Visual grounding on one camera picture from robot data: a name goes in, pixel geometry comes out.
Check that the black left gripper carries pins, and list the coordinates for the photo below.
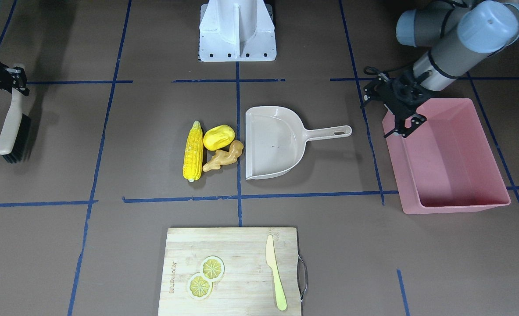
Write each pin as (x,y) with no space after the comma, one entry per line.
(409,117)

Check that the beige hand brush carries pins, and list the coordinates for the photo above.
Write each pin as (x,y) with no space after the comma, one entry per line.
(15,131)

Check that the beige plastic dustpan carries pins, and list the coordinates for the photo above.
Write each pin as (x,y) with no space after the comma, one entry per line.
(276,139)

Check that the brown toy ginger root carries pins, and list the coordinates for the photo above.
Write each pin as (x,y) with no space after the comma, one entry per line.
(222,158)

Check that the yellow toy pepper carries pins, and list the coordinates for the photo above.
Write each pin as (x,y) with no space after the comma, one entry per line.
(219,137)

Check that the yellow toy corn cob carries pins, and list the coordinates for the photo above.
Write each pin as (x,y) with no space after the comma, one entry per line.
(193,156)

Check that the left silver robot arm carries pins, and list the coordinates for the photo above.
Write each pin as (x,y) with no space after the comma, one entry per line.
(458,35)

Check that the pink plastic bin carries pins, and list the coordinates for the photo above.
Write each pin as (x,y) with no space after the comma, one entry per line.
(447,165)

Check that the yellow plastic knife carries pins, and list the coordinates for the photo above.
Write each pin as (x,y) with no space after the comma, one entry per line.
(271,261)

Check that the wooden cutting board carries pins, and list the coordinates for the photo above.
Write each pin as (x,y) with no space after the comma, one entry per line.
(246,288)

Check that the lemon slice far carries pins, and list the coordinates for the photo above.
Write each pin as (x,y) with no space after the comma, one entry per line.
(212,268)

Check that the lemon slice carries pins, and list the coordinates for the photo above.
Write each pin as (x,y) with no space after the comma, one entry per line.
(199,287)
(212,268)

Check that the lemon slice near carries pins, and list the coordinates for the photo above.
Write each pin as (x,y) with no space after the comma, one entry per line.
(199,287)

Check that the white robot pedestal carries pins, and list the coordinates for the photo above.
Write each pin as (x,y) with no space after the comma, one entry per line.
(237,31)

